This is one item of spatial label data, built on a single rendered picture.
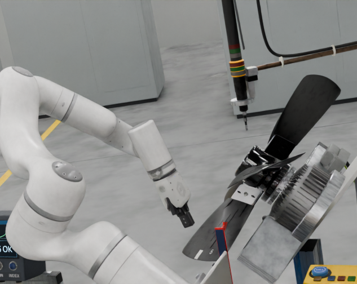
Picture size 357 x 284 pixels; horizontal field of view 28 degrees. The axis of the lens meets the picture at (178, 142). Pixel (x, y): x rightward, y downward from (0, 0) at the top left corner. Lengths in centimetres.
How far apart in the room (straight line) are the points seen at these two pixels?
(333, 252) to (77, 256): 302
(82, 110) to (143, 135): 19
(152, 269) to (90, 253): 13
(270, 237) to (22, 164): 86
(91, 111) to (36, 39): 748
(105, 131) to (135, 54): 722
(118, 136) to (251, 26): 549
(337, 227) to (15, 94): 325
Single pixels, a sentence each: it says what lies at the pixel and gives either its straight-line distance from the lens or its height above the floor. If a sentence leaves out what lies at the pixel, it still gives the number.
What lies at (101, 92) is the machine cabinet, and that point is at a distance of 937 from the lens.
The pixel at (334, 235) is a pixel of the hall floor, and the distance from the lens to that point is 459.
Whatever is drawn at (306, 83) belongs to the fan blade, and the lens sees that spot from 212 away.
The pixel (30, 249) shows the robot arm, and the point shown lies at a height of 134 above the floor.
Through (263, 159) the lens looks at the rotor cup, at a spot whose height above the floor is 123.
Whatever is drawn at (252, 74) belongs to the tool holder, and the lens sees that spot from 206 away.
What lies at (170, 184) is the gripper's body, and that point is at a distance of 203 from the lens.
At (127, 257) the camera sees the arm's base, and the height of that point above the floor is 131.
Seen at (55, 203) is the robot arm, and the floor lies 144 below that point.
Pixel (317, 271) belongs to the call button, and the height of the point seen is 108.
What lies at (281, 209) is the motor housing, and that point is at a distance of 217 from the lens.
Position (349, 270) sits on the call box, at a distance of 182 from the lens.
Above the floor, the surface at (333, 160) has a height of 113.
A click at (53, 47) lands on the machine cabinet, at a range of 939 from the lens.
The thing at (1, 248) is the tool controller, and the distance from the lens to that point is 211.
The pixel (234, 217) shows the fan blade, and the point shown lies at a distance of 215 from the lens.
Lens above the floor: 190
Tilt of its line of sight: 15 degrees down
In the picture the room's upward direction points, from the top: 10 degrees counter-clockwise
